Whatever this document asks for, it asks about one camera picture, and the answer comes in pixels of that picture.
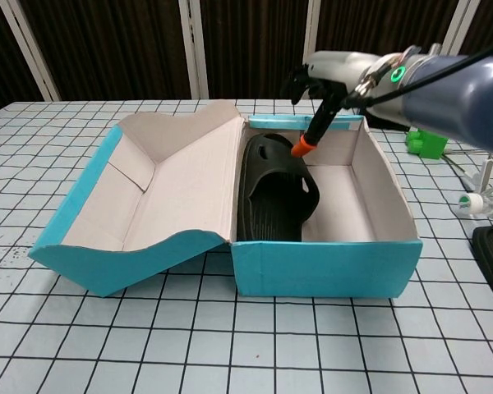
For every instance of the green toy building block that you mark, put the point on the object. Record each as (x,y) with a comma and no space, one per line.
(429,143)

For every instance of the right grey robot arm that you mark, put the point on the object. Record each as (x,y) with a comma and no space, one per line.
(456,98)

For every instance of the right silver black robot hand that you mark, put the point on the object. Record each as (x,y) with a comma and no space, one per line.
(337,65)

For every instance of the clear green-label water bottle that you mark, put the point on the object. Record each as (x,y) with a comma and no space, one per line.
(491,203)

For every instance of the teal cardboard shoe box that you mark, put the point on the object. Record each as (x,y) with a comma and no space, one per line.
(148,254)

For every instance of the dark white-framed folding screen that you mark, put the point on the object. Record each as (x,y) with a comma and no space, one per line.
(107,45)

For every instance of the white black checked tablecloth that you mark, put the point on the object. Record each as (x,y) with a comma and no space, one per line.
(246,361)

